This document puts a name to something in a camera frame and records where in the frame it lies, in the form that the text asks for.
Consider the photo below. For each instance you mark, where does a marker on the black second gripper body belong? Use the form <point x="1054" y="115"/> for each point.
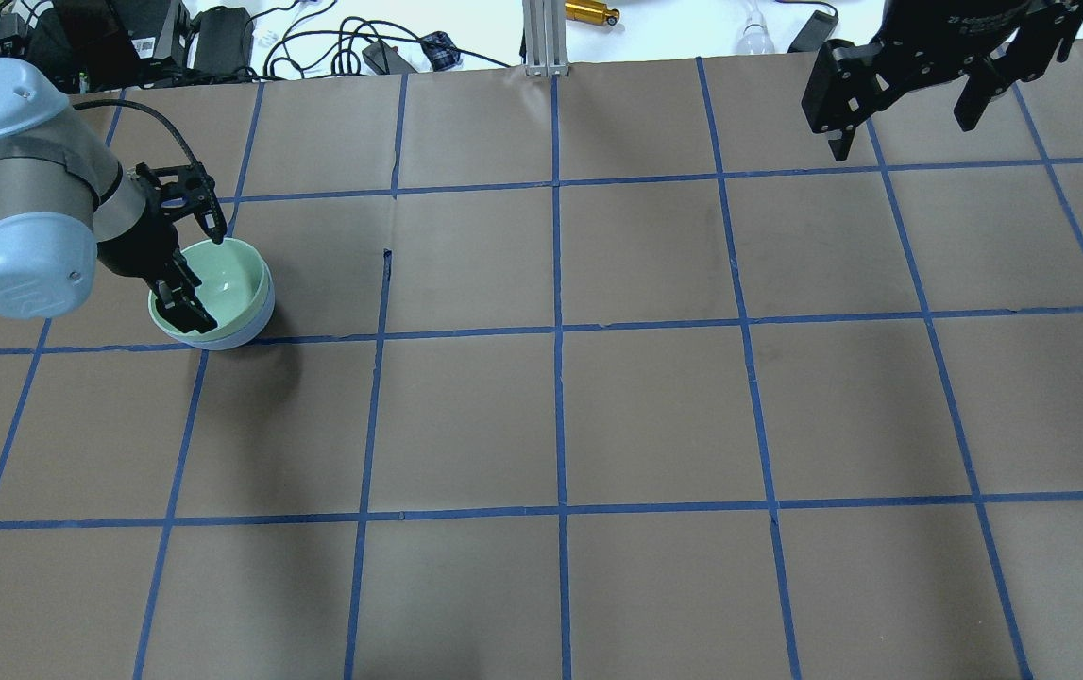
<point x="952" y="26"/>

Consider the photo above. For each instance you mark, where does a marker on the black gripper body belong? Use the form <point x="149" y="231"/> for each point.
<point x="133" y="251"/>

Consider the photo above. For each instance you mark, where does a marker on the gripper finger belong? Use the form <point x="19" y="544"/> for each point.
<point x="988" y="78"/>
<point x="842" y="93"/>

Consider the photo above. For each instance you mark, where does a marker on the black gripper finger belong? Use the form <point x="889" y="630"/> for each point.
<point x="209" y="216"/>
<point x="174" y="302"/>

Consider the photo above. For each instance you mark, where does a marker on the green bowl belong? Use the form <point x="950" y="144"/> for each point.
<point x="232" y="261"/>

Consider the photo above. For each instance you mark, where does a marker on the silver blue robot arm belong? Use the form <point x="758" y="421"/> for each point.
<point x="68" y="205"/>

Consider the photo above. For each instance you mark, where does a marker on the light blue bowl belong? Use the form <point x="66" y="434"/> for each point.
<point x="241" y="312"/>

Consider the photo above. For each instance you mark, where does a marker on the white light bulb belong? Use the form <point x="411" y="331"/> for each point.
<point x="754" y="37"/>

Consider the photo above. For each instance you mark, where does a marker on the black power brick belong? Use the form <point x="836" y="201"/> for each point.
<point x="223" y="40"/>

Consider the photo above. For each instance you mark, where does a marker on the yellow cylindrical tool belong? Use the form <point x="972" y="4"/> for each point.
<point x="593" y="13"/>

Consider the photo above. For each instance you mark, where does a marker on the brown paper table mat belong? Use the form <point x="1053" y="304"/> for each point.
<point x="617" y="377"/>

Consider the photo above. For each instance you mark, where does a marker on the black adapter with cable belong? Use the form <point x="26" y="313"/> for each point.
<point x="819" y="27"/>

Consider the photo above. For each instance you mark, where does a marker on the aluminium frame post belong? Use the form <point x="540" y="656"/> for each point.
<point x="544" y="33"/>

